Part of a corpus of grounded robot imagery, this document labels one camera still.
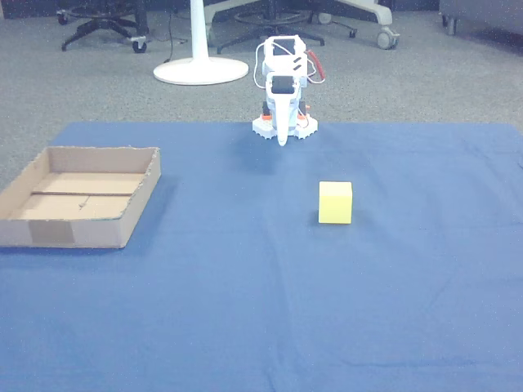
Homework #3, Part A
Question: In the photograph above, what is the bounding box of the grey wheeled cabinet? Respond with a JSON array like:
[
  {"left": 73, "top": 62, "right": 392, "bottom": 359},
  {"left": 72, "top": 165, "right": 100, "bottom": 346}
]
[{"left": 439, "top": 0, "right": 523, "bottom": 37}]

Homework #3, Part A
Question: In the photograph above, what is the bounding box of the white wheeled cart base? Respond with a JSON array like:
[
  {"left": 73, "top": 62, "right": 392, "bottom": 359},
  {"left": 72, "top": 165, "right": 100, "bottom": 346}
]
[{"left": 310, "top": 0, "right": 401, "bottom": 51}]

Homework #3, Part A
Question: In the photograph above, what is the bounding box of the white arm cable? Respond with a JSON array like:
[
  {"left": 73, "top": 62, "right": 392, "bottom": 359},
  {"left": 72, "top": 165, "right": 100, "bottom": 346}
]
[{"left": 253, "top": 42, "right": 267, "bottom": 90}]

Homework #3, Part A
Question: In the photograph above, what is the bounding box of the blue table cloth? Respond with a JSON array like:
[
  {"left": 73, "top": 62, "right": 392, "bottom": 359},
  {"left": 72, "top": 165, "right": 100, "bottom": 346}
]
[{"left": 0, "top": 121, "right": 523, "bottom": 392}]

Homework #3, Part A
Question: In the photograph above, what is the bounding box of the shallow cardboard box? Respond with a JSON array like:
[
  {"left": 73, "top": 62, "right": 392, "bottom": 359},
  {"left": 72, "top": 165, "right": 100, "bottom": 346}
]
[{"left": 0, "top": 145, "right": 162, "bottom": 249}]

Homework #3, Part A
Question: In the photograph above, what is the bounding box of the black floor cable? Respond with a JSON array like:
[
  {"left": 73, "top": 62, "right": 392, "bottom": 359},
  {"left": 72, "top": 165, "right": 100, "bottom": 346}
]
[{"left": 163, "top": 10, "right": 177, "bottom": 65}]

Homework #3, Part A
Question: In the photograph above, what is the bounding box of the white round pedestal stand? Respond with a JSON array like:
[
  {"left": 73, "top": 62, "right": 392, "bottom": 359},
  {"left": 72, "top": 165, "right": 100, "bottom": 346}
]
[{"left": 153, "top": 0, "right": 250, "bottom": 86}]

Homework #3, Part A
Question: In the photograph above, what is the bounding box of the black office chair base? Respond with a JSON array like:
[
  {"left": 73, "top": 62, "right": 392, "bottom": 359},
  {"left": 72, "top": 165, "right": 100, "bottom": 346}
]
[{"left": 56, "top": 0, "right": 149, "bottom": 54}]

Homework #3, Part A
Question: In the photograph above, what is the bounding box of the yellow cube block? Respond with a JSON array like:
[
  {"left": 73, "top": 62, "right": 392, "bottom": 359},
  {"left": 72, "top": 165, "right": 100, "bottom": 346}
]
[{"left": 318, "top": 180, "right": 353, "bottom": 225}]

